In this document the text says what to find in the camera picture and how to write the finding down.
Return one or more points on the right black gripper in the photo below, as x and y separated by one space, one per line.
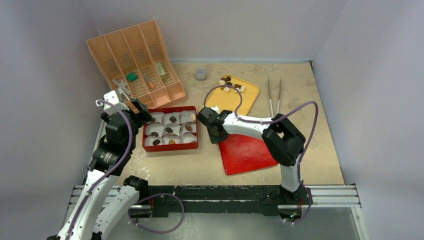
214 125

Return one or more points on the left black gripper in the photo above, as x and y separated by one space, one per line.
142 117

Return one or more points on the dark chocolate piece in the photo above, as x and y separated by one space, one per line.
156 142

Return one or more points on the red box lid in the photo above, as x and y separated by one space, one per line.
242 154

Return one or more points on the dark square chocolate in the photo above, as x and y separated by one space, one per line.
173 119

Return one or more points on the metal tongs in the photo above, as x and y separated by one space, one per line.
274 95

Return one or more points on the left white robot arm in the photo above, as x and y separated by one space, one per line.
90 219

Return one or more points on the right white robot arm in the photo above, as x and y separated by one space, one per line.
283 140

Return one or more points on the yellow tray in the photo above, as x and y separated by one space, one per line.
237 101

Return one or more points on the green eraser block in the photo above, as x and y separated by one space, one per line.
131 77

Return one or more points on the pale green sticky notes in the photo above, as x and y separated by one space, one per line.
161 71

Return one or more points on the peach desk organizer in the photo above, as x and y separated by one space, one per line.
136 49

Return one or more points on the small clear cup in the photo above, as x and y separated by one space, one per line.
201 73

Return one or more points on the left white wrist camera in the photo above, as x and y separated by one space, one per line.
116 98

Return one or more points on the orange handled cutter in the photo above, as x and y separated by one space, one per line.
148 81

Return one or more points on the metal bracket plate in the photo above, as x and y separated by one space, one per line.
122 84

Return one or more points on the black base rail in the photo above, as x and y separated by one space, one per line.
268 200

